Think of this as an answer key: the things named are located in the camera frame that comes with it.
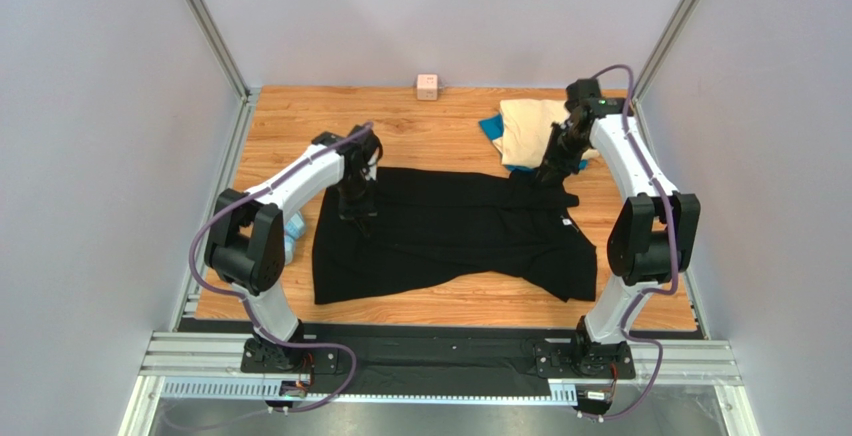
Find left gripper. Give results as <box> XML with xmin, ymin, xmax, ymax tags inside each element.
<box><xmin>337</xmin><ymin>174</ymin><xmax>378</xmax><ymax>236</ymax></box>

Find black t shirt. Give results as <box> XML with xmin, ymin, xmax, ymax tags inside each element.
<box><xmin>312</xmin><ymin>167</ymin><xmax>598</xmax><ymax>305</ymax></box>

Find light blue headphones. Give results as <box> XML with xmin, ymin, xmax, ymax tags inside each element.
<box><xmin>284</xmin><ymin>211</ymin><xmax>307</xmax><ymax>265</ymax></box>

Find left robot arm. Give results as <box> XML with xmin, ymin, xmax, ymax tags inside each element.
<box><xmin>189</xmin><ymin>122</ymin><xmax>383</xmax><ymax>353</ymax></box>

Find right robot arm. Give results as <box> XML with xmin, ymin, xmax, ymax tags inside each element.
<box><xmin>534</xmin><ymin>78</ymin><xmax>701</xmax><ymax>364</ymax></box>

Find cream folded t shirt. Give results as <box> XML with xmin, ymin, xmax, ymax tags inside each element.
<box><xmin>499</xmin><ymin>99</ymin><xmax>568</xmax><ymax>169</ymax></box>

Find blue folded t shirt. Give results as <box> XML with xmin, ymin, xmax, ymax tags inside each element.
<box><xmin>478</xmin><ymin>113</ymin><xmax>590</xmax><ymax>173</ymax></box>

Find small beige cube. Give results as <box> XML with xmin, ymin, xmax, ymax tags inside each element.
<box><xmin>415</xmin><ymin>74</ymin><xmax>441</xmax><ymax>101</ymax></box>

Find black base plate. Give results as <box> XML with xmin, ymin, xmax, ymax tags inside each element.
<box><xmin>175</xmin><ymin>317</ymin><xmax>704</xmax><ymax>398</ymax></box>

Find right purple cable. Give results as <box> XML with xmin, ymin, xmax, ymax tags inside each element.
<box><xmin>575</xmin><ymin>63</ymin><xmax>680</xmax><ymax>422</ymax></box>

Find aluminium frame rail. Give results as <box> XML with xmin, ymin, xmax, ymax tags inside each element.
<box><xmin>121</xmin><ymin>322</ymin><xmax>759</xmax><ymax>435</ymax></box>

